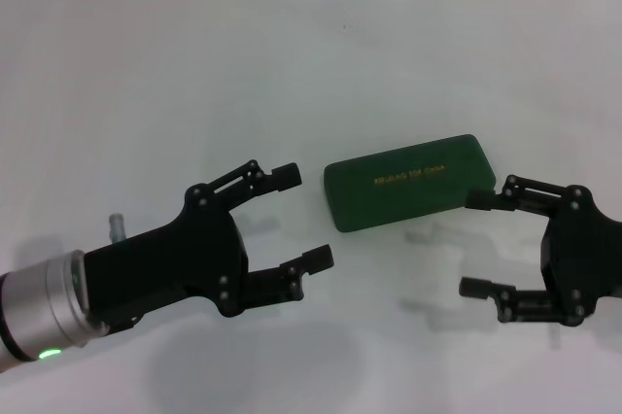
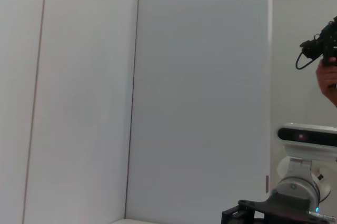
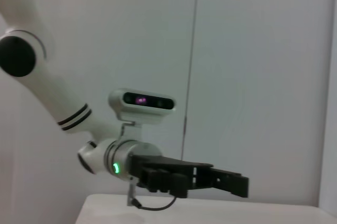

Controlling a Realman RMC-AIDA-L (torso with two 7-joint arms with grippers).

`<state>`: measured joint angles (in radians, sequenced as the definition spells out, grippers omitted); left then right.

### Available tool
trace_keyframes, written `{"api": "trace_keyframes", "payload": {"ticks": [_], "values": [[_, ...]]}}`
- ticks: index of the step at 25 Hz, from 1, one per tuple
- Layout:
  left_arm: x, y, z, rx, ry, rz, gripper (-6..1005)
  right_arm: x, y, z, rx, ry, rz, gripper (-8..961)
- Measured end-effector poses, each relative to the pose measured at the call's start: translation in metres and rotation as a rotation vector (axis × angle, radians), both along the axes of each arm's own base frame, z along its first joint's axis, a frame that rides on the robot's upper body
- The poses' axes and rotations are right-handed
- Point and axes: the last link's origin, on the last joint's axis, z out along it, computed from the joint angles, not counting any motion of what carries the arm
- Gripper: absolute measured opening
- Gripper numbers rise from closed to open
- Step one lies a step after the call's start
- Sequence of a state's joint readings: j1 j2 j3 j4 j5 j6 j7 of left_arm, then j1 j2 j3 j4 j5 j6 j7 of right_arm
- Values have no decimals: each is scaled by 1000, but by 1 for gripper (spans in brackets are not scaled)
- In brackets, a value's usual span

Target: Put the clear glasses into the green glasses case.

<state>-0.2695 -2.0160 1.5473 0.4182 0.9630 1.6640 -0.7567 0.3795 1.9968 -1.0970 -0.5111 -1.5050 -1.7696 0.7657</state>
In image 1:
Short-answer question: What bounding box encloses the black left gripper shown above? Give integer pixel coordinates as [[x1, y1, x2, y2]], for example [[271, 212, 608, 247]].
[[82, 158, 337, 336]]

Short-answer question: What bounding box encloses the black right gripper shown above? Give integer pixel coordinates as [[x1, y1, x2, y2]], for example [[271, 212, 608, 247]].
[[458, 173, 622, 328]]

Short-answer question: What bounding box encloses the green glasses case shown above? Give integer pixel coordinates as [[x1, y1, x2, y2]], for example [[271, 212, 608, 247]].
[[323, 133, 499, 234]]

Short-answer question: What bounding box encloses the silver metal stub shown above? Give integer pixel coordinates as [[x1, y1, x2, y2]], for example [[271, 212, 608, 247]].
[[107, 211, 129, 243]]

